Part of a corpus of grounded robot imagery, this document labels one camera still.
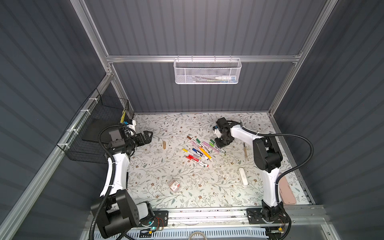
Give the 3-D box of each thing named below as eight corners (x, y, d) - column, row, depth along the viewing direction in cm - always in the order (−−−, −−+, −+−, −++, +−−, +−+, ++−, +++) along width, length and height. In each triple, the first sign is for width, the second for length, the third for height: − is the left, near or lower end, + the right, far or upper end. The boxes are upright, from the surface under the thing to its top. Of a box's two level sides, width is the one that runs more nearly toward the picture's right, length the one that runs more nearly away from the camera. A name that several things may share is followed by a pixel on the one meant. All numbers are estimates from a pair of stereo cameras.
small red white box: (167, 186, 86) (167, 184, 84) (173, 179, 89) (173, 177, 86) (176, 193, 83) (176, 192, 81) (182, 186, 86) (182, 184, 84)
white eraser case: (241, 187, 85) (243, 185, 82) (237, 170, 92) (238, 167, 89) (247, 186, 85) (249, 184, 82) (242, 170, 92) (243, 167, 89)
